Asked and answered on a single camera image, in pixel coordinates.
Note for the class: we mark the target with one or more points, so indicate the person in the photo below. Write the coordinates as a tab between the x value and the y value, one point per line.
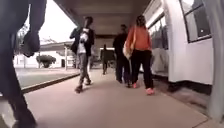
82	50
141	50
13	50
120	56
104	60

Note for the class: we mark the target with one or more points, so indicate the walkway canopy roof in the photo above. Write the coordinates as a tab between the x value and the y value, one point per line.
106	16

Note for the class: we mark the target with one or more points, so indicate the grey paved yard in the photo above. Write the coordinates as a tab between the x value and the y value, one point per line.
36	76

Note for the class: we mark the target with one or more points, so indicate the white building with dark windows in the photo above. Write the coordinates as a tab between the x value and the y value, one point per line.
196	60

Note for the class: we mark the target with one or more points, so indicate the dark round bush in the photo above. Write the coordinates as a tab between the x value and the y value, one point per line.
46	60

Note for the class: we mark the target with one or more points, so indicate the brown concrete walkway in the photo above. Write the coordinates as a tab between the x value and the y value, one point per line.
110	103

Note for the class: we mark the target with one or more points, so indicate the low white building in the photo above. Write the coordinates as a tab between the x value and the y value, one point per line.
30	60

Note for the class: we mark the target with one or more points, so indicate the grey pole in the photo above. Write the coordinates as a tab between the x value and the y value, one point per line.
216	66

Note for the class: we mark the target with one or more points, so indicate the dark kerb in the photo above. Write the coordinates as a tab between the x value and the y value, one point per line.
46	83

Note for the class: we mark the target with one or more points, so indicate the grey ground strip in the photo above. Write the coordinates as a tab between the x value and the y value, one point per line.
186	96

